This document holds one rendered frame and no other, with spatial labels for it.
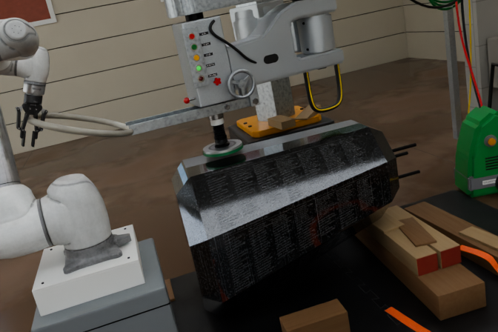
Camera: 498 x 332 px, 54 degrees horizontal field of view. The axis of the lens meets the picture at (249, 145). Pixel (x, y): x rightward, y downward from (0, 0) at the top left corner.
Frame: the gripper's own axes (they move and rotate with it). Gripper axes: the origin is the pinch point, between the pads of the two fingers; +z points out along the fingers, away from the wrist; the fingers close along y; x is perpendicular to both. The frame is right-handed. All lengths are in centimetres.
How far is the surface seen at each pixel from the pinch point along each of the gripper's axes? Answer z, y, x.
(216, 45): -57, 75, -25
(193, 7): -72, 61, -21
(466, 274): 30, 172, -123
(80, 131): -8.8, 14.8, -22.7
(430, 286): 37, 156, -116
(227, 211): 20, 79, -52
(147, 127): -12, 51, -13
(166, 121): -16, 59, -16
